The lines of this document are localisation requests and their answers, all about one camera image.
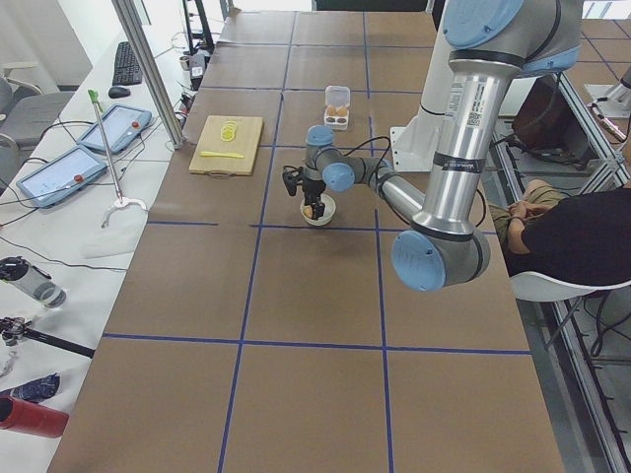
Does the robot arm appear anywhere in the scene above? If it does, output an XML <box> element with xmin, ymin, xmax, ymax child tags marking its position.
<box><xmin>300</xmin><ymin>1</ymin><xmax>583</xmax><ymax>291</ymax></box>

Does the white chair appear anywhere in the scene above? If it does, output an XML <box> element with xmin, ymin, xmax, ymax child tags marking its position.
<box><xmin>509</xmin><ymin>269</ymin><xmax>631</xmax><ymax>351</ymax></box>

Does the long grabber stick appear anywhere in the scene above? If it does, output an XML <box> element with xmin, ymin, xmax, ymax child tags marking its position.
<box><xmin>88</xmin><ymin>90</ymin><xmax>148</xmax><ymax>229</ymax></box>

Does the blue teach pendant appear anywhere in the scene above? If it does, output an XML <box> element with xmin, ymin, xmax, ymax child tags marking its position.
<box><xmin>17</xmin><ymin>145</ymin><xmax>106</xmax><ymax>208</ymax></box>
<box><xmin>77</xmin><ymin>103</ymin><xmax>152</xmax><ymax>155</ymax></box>

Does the aluminium frame post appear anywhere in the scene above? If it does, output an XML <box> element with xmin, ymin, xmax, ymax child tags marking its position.
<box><xmin>111</xmin><ymin>0</ymin><xmax>184</xmax><ymax>150</ymax></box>

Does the clear plastic egg box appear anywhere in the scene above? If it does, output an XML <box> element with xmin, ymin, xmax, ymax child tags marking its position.
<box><xmin>323</xmin><ymin>85</ymin><xmax>351</xmax><ymax>131</ymax></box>

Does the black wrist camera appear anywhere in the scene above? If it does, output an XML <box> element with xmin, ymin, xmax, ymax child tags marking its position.
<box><xmin>282</xmin><ymin>166</ymin><xmax>304</xmax><ymax>196</ymax></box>

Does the black keyboard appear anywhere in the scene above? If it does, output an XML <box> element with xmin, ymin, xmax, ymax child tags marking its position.
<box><xmin>112</xmin><ymin>41</ymin><xmax>143</xmax><ymax>86</ymax></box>

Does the red bottle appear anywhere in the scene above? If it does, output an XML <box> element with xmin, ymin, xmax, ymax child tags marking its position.
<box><xmin>1</xmin><ymin>396</ymin><xmax>69</xmax><ymax>439</ymax></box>

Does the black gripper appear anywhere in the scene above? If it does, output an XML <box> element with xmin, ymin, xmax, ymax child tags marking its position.
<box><xmin>302</xmin><ymin>178</ymin><xmax>325</xmax><ymax>220</ymax></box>

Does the seated person black shirt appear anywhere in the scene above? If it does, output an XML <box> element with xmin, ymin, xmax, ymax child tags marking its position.
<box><xmin>490</xmin><ymin>179</ymin><xmax>630</xmax><ymax>286</ymax></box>

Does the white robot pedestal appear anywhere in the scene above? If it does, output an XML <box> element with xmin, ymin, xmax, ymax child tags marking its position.
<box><xmin>390</xmin><ymin>29</ymin><xmax>454</xmax><ymax>172</ymax></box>

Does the wooden cutting board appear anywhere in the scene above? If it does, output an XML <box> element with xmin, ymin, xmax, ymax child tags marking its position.
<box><xmin>188</xmin><ymin>115</ymin><xmax>263</xmax><ymax>175</ymax></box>

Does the white bowl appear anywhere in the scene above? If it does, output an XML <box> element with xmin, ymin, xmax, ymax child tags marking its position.
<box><xmin>300</xmin><ymin>193</ymin><xmax>336</xmax><ymax>227</ymax></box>

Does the black computer mouse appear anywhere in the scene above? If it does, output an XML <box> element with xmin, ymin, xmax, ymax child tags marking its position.
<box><xmin>107</xmin><ymin>86</ymin><xmax>131</xmax><ymax>99</ymax></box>

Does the clear water bottle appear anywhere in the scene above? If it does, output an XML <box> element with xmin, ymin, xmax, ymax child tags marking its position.
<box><xmin>1</xmin><ymin>256</ymin><xmax>66</xmax><ymax>308</ymax></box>

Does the yellow plastic knife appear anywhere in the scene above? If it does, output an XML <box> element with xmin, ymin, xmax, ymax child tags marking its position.
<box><xmin>199</xmin><ymin>151</ymin><xmax>245</xmax><ymax>159</ymax></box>

